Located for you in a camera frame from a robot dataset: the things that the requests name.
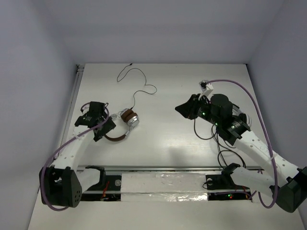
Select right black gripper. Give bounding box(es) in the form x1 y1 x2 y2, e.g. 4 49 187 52
175 93 221 127

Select brown silver headphones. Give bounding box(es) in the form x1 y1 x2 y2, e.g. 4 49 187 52
105 108 140 142

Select thin black headphone cable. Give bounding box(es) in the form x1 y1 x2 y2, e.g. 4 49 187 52
117 63 158 110

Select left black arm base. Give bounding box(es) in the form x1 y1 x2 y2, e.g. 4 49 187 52
81 166 122 202

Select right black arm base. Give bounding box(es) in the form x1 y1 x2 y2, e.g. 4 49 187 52
202 163 252 201

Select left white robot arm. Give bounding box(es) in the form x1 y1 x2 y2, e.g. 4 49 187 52
39 102 115 211

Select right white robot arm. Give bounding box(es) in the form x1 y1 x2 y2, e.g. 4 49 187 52
175 94 307 213

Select white black headphones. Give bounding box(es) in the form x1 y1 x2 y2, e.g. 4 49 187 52
232 104 252 130

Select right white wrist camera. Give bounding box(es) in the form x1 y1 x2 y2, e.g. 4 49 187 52
198 80 213 101

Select aluminium rail at table front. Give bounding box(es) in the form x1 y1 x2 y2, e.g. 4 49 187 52
79 164 262 172

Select aluminium rail at table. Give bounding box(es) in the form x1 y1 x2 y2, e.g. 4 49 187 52
56 64 85 149
79 164 262 172

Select black cable of white headphones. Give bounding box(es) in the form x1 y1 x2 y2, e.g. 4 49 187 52
193 117 248 172

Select aluminium rail at table left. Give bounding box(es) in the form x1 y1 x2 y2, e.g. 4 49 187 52
56 64 85 149

